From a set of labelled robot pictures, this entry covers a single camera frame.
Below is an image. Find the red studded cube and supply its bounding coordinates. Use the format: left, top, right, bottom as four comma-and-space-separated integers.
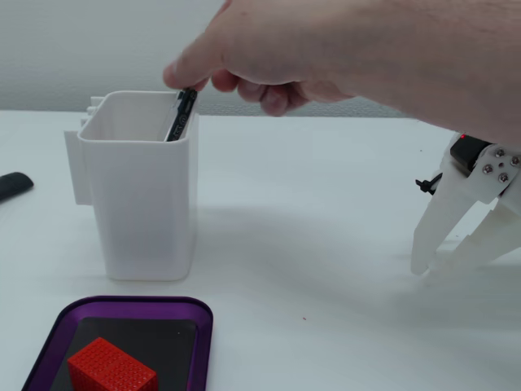
66, 336, 160, 391

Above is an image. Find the purple metal tray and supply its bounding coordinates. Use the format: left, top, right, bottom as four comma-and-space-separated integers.
20, 295, 215, 391

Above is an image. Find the white plastic box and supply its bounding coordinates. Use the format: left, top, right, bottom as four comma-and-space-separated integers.
63, 90, 201, 283

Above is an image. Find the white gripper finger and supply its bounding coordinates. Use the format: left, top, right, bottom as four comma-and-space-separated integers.
427, 142, 521, 287
409, 162, 490, 276

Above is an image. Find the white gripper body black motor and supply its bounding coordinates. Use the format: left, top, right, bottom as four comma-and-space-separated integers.
438, 131, 494, 178

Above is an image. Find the black tray mat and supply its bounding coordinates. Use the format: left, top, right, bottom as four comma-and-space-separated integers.
50, 316, 199, 391

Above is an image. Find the black cable tie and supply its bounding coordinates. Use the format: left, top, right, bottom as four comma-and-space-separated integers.
414, 172, 444, 198

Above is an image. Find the bare human hand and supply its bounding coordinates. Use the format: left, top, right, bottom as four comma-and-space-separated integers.
162, 0, 412, 119

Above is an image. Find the black clear pen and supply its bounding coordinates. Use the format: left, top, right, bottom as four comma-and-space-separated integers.
163, 86, 199, 144

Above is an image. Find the black rounded object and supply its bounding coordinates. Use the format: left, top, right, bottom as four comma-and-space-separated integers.
0, 171, 35, 203

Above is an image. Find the bare human forearm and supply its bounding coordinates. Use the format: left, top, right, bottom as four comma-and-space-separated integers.
406, 0, 521, 138

